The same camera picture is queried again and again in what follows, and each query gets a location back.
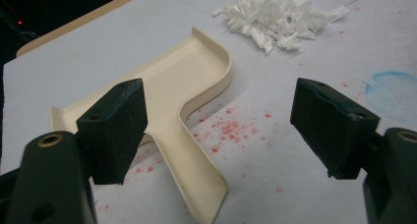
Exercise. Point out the cream plastic dustpan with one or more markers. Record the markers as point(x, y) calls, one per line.
point(183, 86)

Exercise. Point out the wooden table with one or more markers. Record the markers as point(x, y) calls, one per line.
point(82, 21)

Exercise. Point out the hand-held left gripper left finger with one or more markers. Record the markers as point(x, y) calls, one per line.
point(113, 132)

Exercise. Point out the pile of white shredded scraps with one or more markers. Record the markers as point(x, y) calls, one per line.
point(272, 17)

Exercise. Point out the scattered red crumbs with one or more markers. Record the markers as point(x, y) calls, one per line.
point(231, 132)

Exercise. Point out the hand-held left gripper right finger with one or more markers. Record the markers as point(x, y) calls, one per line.
point(331, 129)

